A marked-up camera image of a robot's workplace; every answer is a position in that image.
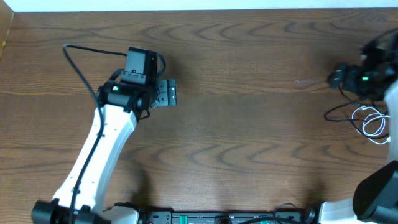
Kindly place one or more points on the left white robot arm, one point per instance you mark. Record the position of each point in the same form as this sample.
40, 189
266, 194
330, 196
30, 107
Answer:
80, 199

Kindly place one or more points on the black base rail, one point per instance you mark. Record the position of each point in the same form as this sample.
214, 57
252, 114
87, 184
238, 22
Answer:
283, 214

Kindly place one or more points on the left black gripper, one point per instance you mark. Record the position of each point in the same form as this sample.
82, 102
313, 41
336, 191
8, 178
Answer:
168, 91

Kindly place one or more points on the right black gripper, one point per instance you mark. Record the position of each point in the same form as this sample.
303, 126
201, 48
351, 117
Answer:
351, 83

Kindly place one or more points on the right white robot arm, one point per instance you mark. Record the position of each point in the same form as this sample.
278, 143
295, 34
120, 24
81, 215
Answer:
375, 198

